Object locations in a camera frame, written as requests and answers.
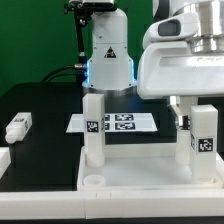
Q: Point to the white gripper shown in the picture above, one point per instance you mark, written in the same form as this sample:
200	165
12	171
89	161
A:
170	69

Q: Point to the white desk top tray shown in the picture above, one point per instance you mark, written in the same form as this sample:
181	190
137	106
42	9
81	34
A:
139	167

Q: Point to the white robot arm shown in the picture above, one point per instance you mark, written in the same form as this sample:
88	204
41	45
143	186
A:
111	69

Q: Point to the white marker sheet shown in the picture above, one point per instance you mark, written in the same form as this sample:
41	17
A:
117	122

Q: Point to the white front fence bar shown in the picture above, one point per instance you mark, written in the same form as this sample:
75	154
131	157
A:
119	204

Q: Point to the white left fence block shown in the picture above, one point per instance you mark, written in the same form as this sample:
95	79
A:
5	160

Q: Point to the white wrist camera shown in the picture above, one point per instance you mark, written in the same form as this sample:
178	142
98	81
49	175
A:
179	27

